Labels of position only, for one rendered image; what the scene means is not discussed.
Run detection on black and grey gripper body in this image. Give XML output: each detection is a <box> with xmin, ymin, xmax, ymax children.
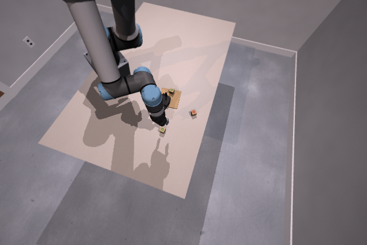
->
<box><xmin>148</xmin><ymin>92</ymin><xmax>171</xmax><ymax>126</ymax></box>

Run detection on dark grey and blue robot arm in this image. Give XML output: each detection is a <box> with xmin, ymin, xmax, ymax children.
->
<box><xmin>63</xmin><ymin>0</ymin><xmax>163</xmax><ymax>113</ymax></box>

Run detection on tan flat mat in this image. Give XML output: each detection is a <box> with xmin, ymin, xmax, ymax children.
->
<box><xmin>161</xmin><ymin>88</ymin><xmax>181</xmax><ymax>109</ymax></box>

